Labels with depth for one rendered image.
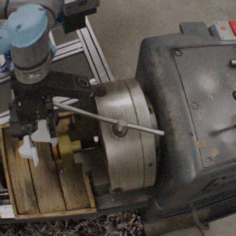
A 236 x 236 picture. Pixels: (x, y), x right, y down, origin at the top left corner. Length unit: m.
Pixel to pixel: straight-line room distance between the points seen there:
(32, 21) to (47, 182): 0.83
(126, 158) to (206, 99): 0.26
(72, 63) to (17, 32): 1.68
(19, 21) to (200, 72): 0.63
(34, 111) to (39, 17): 0.24
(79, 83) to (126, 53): 1.79
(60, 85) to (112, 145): 0.32
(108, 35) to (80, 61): 0.41
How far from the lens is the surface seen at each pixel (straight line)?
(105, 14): 2.78
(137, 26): 2.72
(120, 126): 0.99
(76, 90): 0.81
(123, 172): 1.10
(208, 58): 1.18
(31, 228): 1.71
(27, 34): 0.66
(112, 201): 1.40
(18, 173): 1.42
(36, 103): 0.81
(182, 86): 1.12
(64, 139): 1.19
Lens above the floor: 2.24
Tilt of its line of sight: 68 degrees down
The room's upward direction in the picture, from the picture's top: 7 degrees clockwise
